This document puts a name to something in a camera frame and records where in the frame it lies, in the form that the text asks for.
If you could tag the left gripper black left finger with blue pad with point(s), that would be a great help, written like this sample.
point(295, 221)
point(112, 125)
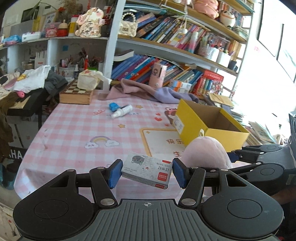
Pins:
point(68, 204)

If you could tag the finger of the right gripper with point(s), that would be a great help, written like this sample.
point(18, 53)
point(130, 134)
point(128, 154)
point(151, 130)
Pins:
point(248, 154)

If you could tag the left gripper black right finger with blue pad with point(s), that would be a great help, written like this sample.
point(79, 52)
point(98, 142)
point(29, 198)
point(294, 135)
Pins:
point(227, 202)

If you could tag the pink plush pig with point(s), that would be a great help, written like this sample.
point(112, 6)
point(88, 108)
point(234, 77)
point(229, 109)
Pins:
point(206, 152)

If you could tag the yellow cardboard box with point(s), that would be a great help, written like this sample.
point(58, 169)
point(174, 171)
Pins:
point(194, 120)

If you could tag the white staples box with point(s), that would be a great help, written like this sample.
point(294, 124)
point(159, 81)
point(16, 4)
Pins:
point(147, 170)

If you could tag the white spray bottle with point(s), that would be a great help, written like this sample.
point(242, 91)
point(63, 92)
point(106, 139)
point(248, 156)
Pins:
point(122, 111)

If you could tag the person's hand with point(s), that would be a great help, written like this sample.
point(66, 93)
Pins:
point(286, 195)

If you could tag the pile of papers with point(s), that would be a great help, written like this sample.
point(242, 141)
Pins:
point(224, 103)

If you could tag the red dictionary book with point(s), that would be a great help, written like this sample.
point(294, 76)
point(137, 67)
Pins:
point(213, 76)

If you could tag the orange white boxes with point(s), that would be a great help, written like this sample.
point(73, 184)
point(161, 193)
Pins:
point(179, 86)

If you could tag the white pen holder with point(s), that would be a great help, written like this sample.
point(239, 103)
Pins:
point(223, 59)

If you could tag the pink checkered tablecloth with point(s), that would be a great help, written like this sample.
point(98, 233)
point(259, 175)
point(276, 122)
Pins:
point(83, 137)

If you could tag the wooden chess box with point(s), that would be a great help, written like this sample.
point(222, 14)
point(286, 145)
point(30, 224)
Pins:
point(73, 95)

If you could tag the white bookshelf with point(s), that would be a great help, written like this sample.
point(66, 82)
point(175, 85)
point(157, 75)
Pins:
point(186, 36)

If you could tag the pink cylindrical container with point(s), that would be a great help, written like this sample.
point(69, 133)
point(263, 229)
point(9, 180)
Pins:
point(158, 75)

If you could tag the dark grey garment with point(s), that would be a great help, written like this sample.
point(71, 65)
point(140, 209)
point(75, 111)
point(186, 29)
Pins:
point(54, 83)

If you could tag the tissue pack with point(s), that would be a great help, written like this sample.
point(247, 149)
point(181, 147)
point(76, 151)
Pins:
point(89, 79)

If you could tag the white shirt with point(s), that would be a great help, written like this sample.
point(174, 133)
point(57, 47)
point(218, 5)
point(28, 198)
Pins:
point(35, 79)

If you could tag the pink purple cloth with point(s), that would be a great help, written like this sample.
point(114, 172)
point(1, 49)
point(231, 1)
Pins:
point(127, 88)

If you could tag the white quilted handbag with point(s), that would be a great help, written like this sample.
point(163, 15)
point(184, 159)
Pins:
point(127, 28)

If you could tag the pink doll figurine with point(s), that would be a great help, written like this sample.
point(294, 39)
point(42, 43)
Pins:
point(90, 23)

